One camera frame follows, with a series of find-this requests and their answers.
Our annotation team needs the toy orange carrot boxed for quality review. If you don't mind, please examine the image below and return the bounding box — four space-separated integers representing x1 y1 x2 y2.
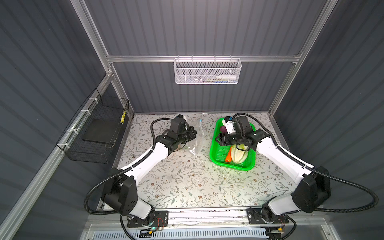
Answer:
225 149 232 164

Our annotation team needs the black corrugated cable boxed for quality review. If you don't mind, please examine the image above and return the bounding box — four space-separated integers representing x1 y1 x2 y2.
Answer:
233 112 380 213
83 117 175 216

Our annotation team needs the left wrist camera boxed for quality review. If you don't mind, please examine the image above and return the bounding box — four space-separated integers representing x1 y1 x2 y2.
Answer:
178 114 188 122

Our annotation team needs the toy napa cabbage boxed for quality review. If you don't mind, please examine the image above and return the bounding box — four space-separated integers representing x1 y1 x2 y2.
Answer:
231 145 249 164

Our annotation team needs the left black corrugated cable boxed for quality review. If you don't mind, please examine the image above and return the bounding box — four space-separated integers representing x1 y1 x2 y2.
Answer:
83 117 175 216

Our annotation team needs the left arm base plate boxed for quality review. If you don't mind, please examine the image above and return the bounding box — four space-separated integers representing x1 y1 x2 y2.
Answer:
127 210 169 228

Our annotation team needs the white wire mesh basket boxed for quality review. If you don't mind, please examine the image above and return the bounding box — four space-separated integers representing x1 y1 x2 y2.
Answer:
173 57 242 85

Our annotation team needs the green plastic basket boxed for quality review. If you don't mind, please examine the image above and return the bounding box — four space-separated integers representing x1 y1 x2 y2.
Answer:
209 117 257 172

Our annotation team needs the clear zip top bag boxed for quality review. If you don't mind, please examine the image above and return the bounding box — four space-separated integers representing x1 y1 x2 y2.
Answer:
182 119 205 157

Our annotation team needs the white marker pen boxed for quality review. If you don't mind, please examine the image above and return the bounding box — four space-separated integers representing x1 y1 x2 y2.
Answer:
215 75 237 81

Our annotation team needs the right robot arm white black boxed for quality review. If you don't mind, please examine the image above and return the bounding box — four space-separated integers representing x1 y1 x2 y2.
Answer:
215 114 331 221

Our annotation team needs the right black corrugated cable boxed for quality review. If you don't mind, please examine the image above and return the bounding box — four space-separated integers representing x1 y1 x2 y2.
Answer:
233 112 380 213

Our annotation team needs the toy purple onion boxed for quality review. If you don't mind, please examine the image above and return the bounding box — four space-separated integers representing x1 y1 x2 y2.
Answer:
220 126 228 133

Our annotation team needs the black flat pad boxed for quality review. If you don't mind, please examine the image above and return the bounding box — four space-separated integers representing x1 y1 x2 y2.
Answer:
82 119 118 144

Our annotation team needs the white ribbed vent panel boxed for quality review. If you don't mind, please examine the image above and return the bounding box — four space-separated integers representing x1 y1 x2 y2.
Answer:
91 227 269 240

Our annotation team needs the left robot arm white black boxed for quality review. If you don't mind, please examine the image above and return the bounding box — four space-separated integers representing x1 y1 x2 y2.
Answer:
101 115 198 222

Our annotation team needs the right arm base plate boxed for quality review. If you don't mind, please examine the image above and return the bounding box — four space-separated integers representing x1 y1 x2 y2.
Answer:
246 208 290 226

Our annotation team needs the yellow tag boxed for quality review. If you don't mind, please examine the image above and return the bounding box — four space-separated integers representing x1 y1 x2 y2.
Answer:
120 110 126 125

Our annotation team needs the black wire cage basket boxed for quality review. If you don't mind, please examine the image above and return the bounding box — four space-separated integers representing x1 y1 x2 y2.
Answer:
57 91 130 164

